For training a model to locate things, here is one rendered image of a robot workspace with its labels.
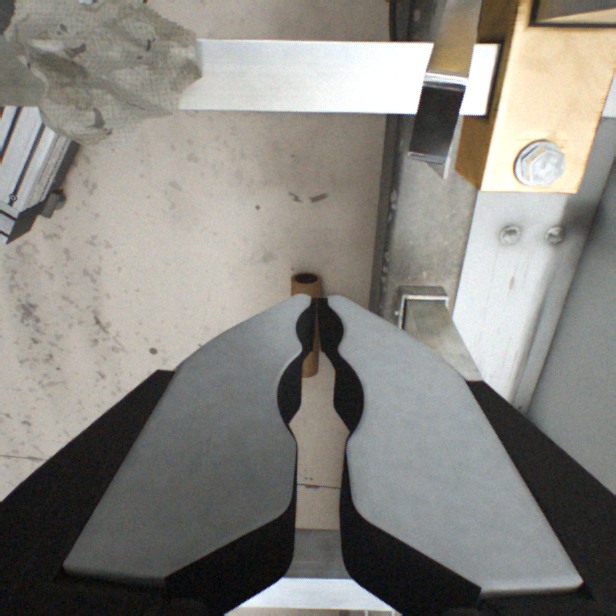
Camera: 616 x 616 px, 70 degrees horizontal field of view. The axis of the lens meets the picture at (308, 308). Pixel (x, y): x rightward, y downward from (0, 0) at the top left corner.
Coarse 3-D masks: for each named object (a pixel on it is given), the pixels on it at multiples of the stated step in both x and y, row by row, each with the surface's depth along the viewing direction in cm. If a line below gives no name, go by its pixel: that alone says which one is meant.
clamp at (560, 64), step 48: (528, 0) 18; (528, 48) 19; (576, 48) 19; (528, 96) 20; (576, 96) 20; (480, 144) 22; (528, 144) 21; (576, 144) 21; (528, 192) 22; (576, 192) 22
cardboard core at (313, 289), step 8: (304, 272) 120; (296, 280) 119; (304, 280) 121; (312, 280) 120; (320, 280) 116; (296, 288) 115; (304, 288) 114; (312, 288) 114; (320, 288) 117; (312, 296) 116; (320, 296) 119; (312, 352) 125; (304, 360) 125; (312, 360) 126; (304, 368) 127; (312, 368) 127; (304, 376) 128; (312, 376) 129
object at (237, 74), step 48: (0, 48) 20; (240, 48) 20; (288, 48) 20; (336, 48) 20; (384, 48) 20; (480, 48) 20; (0, 96) 21; (192, 96) 21; (240, 96) 21; (288, 96) 21; (336, 96) 21; (384, 96) 21; (480, 96) 21
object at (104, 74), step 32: (32, 0) 19; (64, 0) 19; (128, 0) 19; (32, 32) 19; (64, 32) 19; (96, 32) 19; (128, 32) 19; (160, 32) 19; (192, 32) 20; (32, 64) 20; (64, 64) 20; (96, 64) 20; (128, 64) 20; (160, 64) 19; (192, 64) 20; (64, 96) 21; (96, 96) 21; (128, 96) 20; (160, 96) 21; (64, 128) 21; (96, 128) 21; (128, 128) 22
